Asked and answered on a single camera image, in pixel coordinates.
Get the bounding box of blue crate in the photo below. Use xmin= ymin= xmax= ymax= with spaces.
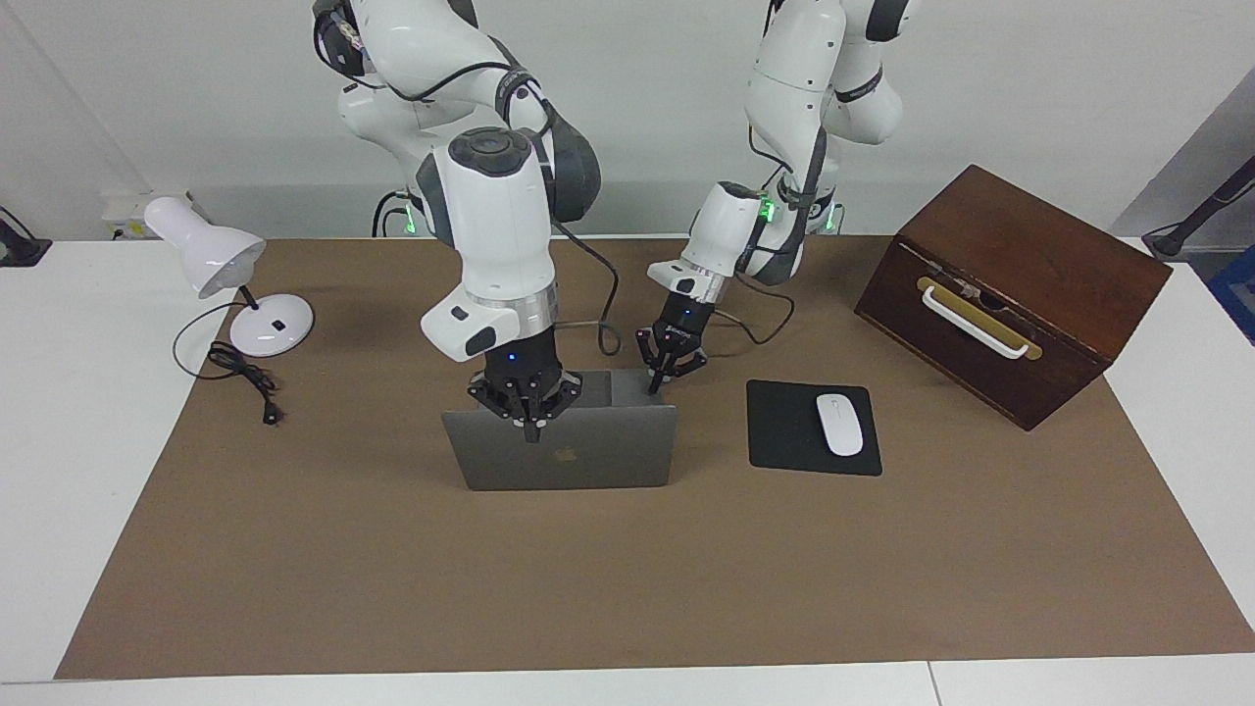
xmin=1208 ymin=245 xmax=1255 ymax=344

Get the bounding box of grey aluminium laptop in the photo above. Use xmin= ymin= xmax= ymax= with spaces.
xmin=441 ymin=369 xmax=679 ymax=492

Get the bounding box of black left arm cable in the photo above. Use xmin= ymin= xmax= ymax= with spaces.
xmin=711 ymin=127 xmax=795 ymax=346

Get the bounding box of black stand foot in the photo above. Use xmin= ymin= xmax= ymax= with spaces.
xmin=0 ymin=206 xmax=52 ymax=268

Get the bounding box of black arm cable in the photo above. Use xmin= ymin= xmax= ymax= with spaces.
xmin=711 ymin=127 xmax=795 ymax=346
xmin=338 ymin=59 xmax=624 ymax=357

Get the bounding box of black mouse pad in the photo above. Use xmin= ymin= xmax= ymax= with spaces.
xmin=746 ymin=379 xmax=883 ymax=478

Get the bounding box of brass handle plate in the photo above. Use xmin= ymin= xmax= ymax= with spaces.
xmin=917 ymin=277 xmax=1043 ymax=362

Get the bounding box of brown table mat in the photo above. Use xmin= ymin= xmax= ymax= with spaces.
xmin=54 ymin=235 xmax=1255 ymax=681

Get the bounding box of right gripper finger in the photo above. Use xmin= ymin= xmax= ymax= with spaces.
xmin=534 ymin=375 xmax=581 ymax=442
xmin=469 ymin=378 xmax=535 ymax=442

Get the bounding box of dark brown wooden box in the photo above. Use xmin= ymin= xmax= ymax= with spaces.
xmin=853 ymin=164 xmax=1174 ymax=432

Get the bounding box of white power strip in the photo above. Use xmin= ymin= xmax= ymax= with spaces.
xmin=103 ymin=191 xmax=212 ymax=241

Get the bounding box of white computer mouse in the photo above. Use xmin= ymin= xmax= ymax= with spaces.
xmin=816 ymin=393 xmax=865 ymax=458

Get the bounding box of black tripod leg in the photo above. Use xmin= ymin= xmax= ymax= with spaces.
xmin=1142 ymin=157 xmax=1255 ymax=258

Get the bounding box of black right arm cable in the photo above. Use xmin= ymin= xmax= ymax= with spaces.
xmin=338 ymin=59 xmax=624 ymax=357

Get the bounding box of white box handle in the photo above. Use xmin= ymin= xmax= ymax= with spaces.
xmin=922 ymin=284 xmax=1030 ymax=360

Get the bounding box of white desk lamp base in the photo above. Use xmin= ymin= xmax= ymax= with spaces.
xmin=144 ymin=195 xmax=316 ymax=359

